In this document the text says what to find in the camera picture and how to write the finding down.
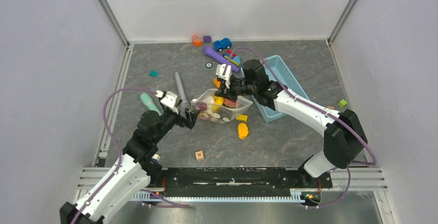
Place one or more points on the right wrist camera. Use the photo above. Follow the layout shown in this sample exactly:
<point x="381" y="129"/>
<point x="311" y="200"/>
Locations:
<point x="224" y="73"/>

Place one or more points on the orange lego brick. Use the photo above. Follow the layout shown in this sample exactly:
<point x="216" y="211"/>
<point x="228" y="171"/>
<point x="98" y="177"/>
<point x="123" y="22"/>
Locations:
<point x="216" y="82"/>

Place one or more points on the wooden cube with cross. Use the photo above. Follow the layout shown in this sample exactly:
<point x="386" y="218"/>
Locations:
<point x="199" y="155"/>

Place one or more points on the orange shape block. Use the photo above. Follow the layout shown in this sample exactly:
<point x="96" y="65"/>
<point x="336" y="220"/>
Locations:
<point x="196" y="40"/>

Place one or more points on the yellow banana bunch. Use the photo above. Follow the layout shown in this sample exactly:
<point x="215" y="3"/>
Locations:
<point x="218" y="103"/>

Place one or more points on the multicolour block stack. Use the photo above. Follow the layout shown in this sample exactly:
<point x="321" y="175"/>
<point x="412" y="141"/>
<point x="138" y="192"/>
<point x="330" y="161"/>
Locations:
<point x="234" y="58"/>

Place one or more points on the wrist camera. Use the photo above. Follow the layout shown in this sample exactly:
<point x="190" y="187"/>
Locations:
<point x="168" y="100"/>
<point x="224" y="73"/>

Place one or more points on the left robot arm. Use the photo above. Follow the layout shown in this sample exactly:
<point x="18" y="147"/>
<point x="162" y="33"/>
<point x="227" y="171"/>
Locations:
<point x="133" y="170"/>

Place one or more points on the yellow oval block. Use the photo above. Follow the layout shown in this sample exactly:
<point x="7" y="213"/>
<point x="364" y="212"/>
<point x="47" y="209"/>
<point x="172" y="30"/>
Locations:
<point x="243" y="131"/>

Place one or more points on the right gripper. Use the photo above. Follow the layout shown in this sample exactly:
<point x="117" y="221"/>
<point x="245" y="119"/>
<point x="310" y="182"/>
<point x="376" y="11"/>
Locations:
<point x="230" y="91"/>

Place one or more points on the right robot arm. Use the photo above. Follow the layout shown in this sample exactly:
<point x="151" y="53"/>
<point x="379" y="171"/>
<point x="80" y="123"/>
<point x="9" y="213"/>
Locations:
<point x="342" y="132"/>

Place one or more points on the white block with blue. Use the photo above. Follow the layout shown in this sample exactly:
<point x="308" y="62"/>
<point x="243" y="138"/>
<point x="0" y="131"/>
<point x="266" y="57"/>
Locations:
<point x="156" y="158"/>

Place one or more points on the green small cube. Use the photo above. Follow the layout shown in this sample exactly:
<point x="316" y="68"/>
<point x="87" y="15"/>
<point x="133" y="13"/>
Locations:
<point x="342" y="103"/>

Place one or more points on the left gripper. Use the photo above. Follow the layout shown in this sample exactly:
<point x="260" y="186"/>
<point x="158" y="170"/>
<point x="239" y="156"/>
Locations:
<point x="191" y="115"/>

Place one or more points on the purple toy microphone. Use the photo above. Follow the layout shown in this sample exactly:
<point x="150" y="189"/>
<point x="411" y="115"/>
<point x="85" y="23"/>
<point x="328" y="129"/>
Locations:
<point x="210" y="52"/>

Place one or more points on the teal small block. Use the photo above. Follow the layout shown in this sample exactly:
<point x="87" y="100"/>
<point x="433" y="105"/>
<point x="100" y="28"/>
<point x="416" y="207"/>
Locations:
<point x="153" y="73"/>

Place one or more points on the yellow small block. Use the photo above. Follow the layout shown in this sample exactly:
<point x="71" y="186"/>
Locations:
<point x="242" y="117"/>

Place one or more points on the light blue plastic basket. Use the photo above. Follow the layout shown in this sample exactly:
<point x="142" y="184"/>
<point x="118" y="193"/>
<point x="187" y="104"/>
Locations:
<point x="284" y="79"/>

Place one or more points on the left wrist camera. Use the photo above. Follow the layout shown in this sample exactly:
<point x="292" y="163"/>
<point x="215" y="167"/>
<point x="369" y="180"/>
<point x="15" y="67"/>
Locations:
<point x="168" y="100"/>

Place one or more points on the clear dotted zip bag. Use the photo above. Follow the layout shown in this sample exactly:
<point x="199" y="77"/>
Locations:
<point x="225" y="114"/>

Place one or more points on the teal toy microphone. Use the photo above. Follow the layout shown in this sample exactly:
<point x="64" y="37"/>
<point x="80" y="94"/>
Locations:
<point x="146" y="99"/>

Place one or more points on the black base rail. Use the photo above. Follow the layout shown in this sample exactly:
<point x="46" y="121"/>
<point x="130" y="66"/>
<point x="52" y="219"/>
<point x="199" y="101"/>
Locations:
<point x="235" y="182"/>

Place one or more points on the blue toy car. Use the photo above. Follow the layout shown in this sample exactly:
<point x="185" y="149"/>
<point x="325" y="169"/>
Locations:
<point x="223" y="44"/>

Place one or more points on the red sweet potato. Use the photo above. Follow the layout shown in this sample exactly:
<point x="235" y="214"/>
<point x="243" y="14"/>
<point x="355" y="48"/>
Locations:
<point x="202" y="106"/>

